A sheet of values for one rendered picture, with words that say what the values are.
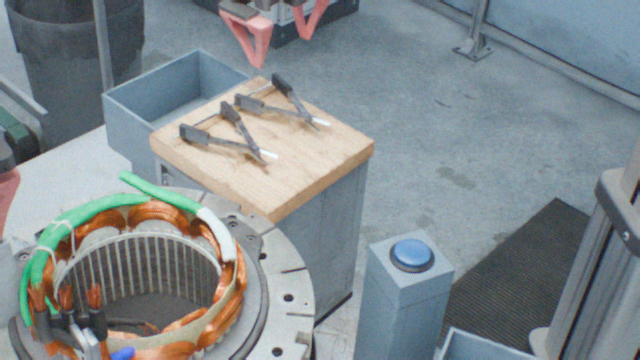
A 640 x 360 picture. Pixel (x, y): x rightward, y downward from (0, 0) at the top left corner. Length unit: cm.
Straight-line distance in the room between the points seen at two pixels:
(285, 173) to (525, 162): 192
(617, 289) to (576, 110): 231
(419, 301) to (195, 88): 48
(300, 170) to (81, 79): 149
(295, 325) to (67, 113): 179
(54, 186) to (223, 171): 50
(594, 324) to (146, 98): 64
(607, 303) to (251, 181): 40
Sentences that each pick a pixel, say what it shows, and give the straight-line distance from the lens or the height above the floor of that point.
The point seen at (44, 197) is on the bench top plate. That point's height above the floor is 78.
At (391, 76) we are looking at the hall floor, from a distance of 312.
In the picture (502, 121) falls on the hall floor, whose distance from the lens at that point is 298.
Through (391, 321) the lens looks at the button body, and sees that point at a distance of 93.
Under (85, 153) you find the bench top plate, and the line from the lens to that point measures 146.
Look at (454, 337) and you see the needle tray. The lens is 82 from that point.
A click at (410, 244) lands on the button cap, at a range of 91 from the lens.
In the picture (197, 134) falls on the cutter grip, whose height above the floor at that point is 109.
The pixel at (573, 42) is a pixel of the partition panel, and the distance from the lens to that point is 308.
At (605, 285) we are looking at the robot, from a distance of 87.
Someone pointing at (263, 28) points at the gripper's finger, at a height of 123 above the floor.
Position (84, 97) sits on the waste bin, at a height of 32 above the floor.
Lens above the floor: 168
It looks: 40 degrees down
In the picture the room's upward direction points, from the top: 4 degrees clockwise
